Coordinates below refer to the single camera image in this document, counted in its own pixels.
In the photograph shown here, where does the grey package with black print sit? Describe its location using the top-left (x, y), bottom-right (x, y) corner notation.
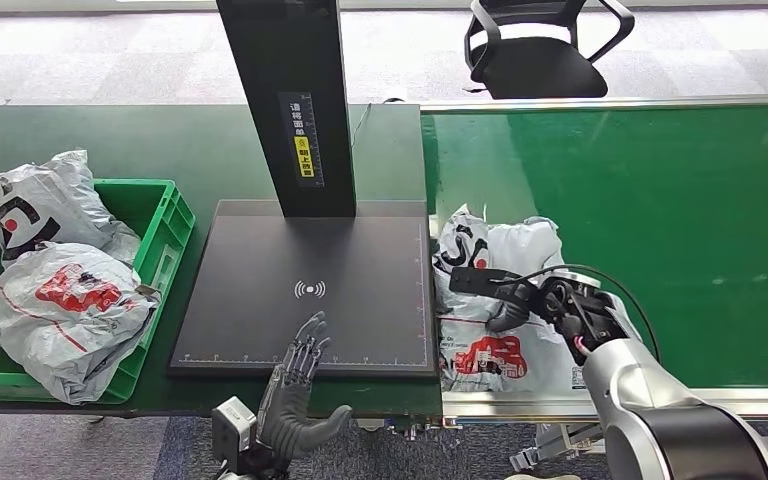
top-left (0, 148), bottom-right (143, 270)

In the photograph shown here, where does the green conveyor belt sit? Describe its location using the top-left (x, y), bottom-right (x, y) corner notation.
top-left (418, 92), bottom-right (768, 473)

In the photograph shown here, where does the thin grey cable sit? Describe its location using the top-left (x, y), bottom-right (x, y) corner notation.
top-left (349, 96), bottom-right (406, 150)

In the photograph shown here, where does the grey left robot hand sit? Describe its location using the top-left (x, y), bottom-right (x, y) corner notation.
top-left (256, 311), bottom-right (354, 465)

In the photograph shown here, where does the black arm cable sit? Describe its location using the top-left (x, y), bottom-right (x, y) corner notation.
top-left (493, 263), bottom-right (662, 364)

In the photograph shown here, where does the grey courier bag package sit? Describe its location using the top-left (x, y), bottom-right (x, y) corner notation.
top-left (432, 203), bottom-right (599, 395)

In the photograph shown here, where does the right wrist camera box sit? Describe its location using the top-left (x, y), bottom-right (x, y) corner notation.
top-left (448, 266), bottom-right (526, 301)

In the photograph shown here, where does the yellow warning sticker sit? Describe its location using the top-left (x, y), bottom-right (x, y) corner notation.
top-left (292, 135), bottom-right (316, 180)

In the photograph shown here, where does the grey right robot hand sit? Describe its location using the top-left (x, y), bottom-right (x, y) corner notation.
top-left (486, 283), bottom-right (540, 335)

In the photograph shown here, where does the black office chair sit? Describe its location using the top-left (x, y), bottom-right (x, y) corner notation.
top-left (462, 0), bottom-right (636, 101)

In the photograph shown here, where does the black inbound scanner machine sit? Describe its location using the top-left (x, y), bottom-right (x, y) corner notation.
top-left (166, 0), bottom-right (440, 380)

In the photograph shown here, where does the green plastic crate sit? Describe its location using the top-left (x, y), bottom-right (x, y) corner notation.
top-left (0, 177), bottom-right (197, 406)

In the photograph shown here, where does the grey package with red print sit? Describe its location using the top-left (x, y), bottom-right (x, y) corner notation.
top-left (0, 241), bottom-right (162, 406)

